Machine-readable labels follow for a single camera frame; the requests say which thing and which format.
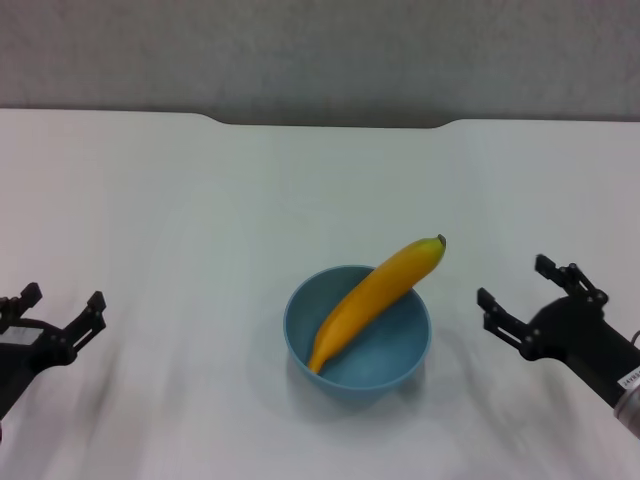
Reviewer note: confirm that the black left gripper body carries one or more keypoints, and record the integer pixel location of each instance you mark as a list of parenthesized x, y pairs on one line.
[(25, 360)]

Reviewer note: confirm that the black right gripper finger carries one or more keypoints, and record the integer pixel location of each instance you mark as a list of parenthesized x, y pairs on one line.
[(502, 320), (570, 277)]

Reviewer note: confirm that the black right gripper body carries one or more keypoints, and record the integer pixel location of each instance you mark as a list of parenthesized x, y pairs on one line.
[(575, 335)]

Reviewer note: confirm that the yellow banana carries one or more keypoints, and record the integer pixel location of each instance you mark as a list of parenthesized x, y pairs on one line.
[(370, 300)]

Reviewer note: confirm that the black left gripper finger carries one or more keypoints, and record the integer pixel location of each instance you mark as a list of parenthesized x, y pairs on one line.
[(22, 300), (87, 320)]

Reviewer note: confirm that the blue bowl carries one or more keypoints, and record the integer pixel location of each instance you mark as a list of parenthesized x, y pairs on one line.
[(375, 365)]

